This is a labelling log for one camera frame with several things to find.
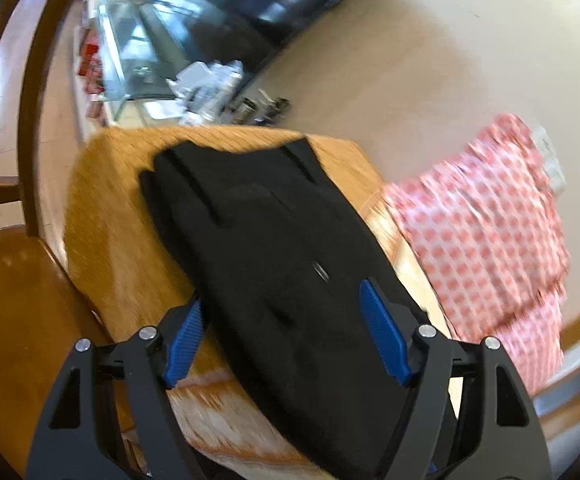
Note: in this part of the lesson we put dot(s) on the small pink polka-dot pillow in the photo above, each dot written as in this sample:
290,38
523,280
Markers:
532,340

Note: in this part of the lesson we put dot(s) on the large pink polka-dot pillow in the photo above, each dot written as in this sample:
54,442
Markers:
484,227

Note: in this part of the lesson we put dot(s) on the crumpled white plastic bag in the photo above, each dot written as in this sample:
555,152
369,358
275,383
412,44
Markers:
205,90

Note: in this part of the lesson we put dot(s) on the white wall switch plate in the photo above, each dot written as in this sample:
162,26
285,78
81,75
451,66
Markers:
557,180

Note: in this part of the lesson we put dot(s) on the white wall socket plate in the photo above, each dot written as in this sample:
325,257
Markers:
543,144

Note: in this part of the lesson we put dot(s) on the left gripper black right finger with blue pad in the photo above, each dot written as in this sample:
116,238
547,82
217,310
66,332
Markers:
467,414

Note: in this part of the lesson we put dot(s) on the wooden chair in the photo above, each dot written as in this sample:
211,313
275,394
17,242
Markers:
42,314

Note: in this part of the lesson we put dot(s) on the glass TV stand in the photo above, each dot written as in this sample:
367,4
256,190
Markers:
126,54

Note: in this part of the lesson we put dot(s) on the black pants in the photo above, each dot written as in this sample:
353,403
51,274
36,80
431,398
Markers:
277,254

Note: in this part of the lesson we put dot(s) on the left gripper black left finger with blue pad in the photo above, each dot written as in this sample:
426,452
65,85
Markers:
135,399

